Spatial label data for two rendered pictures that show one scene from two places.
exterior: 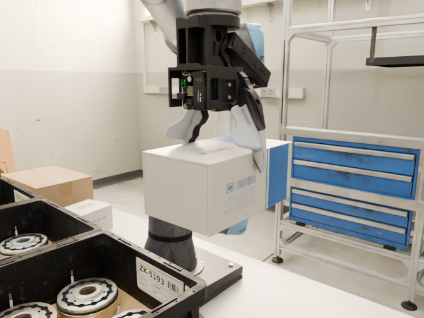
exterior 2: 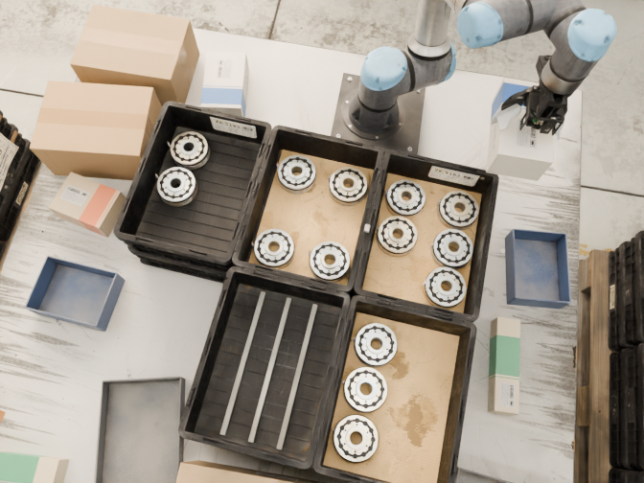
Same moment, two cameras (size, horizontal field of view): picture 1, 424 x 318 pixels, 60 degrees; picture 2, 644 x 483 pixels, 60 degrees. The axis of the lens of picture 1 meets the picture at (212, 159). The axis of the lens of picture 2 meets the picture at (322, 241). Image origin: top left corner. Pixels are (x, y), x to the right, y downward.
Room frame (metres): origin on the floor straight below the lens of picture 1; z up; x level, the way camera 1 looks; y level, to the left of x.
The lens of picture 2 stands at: (0.16, 0.74, 2.21)
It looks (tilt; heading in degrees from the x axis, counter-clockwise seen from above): 70 degrees down; 328
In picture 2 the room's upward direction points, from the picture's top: 3 degrees clockwise
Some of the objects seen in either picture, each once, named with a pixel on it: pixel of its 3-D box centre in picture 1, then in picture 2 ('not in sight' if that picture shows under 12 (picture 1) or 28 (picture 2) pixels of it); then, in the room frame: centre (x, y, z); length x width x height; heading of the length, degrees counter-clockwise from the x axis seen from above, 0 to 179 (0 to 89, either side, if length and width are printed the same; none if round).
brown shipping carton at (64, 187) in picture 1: (48, 194); (138, 58); (1.40, 0.66, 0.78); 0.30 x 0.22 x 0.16; 51
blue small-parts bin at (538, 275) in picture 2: not in sight; (537, 268); (0.26, -0.03, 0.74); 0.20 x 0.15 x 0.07; 146
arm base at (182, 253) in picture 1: (170, 245); (375, 103); (0.90, 0.11, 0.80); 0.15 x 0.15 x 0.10
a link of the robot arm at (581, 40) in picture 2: not in sight; (582, 44); (0.51, 0.00, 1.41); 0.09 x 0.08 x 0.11; 172
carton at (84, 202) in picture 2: not in sight; (89, 204); (1.04, 0.97, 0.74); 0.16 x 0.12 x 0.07; 38
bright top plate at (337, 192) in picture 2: not in sight; (348, 184); (0.69, 0.33, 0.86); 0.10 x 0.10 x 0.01
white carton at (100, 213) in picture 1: (79, 221); (225, 87); (1.20, 0.46, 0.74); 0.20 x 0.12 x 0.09; 149
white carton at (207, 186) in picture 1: (222, 176); (520, 129); (0.52, -0.02, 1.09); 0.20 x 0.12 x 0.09; 140
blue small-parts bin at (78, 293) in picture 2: not in sight; (76, 293); (0.81, 1.10, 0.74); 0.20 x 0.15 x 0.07; 47
